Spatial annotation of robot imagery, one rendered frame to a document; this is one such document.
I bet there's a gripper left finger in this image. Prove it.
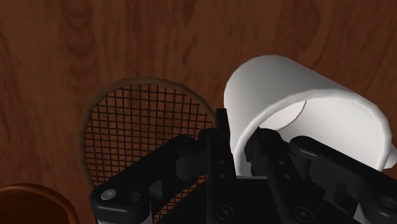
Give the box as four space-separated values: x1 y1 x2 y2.
90 108 239 224

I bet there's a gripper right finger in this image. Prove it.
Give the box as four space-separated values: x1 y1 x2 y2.
244 127 397 224

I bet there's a white mug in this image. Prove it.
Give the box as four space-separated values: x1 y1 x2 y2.
223 55 397 177

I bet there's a brown round bowl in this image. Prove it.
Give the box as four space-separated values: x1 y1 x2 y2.
0 183 80 224

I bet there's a brown racket with black strings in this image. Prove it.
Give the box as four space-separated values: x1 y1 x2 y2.
79 77 216 223

